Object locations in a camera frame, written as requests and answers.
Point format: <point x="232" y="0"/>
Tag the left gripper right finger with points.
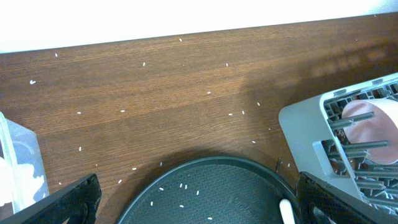
<point x="316" y="201"/>

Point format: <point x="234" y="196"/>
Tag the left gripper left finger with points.
<point x="76" y="203"/>

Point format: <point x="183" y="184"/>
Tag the clear plastic waste bin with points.
<point x="19" y="145"/>

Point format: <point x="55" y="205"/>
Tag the grey dishwasher rack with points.
<point x="315" y="130"/>

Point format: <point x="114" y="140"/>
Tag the white plastic fork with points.
<point x="286" y="211"/>

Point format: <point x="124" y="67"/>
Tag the black round tray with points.
<point x="220" y="189"/>

